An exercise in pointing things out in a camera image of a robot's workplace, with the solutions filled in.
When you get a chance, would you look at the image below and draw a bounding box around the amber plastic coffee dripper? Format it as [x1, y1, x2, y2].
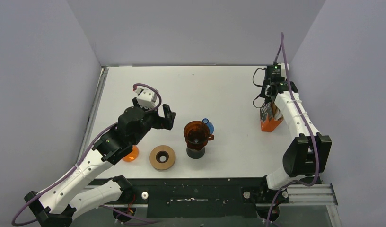
[184, 121, 214, 150]

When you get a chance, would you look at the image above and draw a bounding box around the orange coffee filter box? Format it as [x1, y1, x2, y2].
[260, 101, 284, 132]

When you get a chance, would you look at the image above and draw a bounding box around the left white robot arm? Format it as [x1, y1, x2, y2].
[25, 104, 176, 227]

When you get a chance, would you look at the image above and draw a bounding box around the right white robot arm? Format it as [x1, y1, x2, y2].
[260, 64, 332, 190]

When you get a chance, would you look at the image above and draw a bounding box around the orange translucent dripper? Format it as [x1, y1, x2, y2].
[122, 145, 139, 162]

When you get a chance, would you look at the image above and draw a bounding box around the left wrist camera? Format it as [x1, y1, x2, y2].
[133, 87, 158, 110]

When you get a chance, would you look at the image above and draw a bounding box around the round wooden ring stand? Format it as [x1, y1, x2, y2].
[149, 145, 176, 171]

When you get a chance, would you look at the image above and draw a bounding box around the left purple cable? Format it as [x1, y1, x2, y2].
[11, 83, 162, 227]

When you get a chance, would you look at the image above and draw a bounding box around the purple cable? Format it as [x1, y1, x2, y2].
[265, 32, 321, 227]
[11, 83, 162, 227]

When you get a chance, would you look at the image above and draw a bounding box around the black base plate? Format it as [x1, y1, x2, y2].
[108, 177, 276, 218]

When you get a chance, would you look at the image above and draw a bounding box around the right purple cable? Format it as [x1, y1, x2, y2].
[265, 32, 321, 227]

